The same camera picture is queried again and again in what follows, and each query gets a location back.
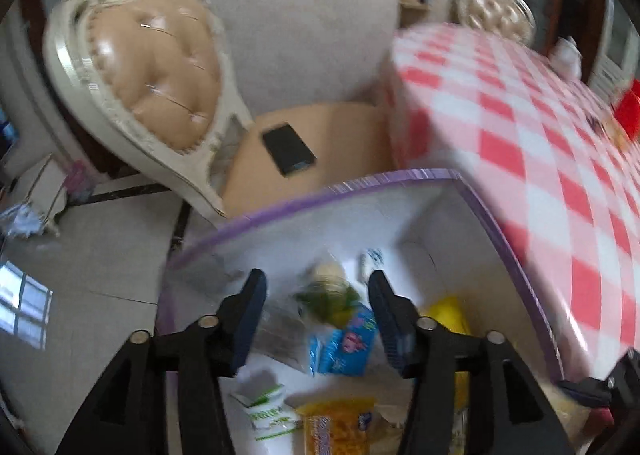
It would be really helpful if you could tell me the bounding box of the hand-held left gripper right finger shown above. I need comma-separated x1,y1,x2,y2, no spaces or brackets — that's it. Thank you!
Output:
367,269,576,455

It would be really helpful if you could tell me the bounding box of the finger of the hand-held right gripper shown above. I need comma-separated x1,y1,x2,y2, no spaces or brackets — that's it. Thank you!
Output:
557,377,619,409

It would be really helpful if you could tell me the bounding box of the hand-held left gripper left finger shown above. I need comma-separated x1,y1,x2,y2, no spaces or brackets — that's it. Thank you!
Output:
55,267,269,455

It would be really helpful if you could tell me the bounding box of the blue trimmed clear snack packet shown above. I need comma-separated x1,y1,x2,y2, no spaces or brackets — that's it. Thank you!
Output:
260,297,313,373

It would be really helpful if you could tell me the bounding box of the large yellow snack package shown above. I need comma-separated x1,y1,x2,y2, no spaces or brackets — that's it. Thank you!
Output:
422,296,473,455

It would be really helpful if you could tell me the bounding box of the small blue white packet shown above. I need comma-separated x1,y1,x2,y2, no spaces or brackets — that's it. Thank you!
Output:
360,248,385,282

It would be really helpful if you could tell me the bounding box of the green yellow snack packet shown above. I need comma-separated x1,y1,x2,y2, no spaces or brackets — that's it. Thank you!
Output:
294,259,362,327

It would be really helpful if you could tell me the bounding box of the green white snack packet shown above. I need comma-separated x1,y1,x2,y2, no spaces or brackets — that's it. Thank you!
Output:
231,381,301,455

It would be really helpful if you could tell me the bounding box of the orange yellow snack packet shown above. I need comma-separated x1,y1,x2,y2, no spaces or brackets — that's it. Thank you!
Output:
297,397,377,455

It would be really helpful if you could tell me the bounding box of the white box purple rim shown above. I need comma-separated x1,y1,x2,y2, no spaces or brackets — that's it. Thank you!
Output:
160,167,566,455

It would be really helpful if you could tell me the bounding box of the black phone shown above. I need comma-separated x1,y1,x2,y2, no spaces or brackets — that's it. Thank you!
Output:
261,122,317,178

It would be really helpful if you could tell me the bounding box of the red white checked tablecloth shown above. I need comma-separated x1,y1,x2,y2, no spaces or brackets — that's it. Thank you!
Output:
380,22,640,386

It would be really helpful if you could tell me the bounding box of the crumpled white cloth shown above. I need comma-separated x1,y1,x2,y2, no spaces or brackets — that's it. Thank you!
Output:
0,202,48,240

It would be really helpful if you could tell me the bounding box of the cream tufted dining chair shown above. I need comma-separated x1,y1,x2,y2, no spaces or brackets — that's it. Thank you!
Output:
42,0,401,231
452,0,536,48

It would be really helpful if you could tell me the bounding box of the red thermos jug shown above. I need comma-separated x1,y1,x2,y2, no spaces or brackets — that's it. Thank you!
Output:
612,80,640,140

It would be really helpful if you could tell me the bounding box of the white teapot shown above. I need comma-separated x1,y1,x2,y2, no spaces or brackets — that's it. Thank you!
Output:
550,37,583,83

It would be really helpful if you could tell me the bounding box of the white glass-door cabinet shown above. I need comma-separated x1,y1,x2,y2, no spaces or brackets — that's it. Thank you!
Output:
587,0,640,96

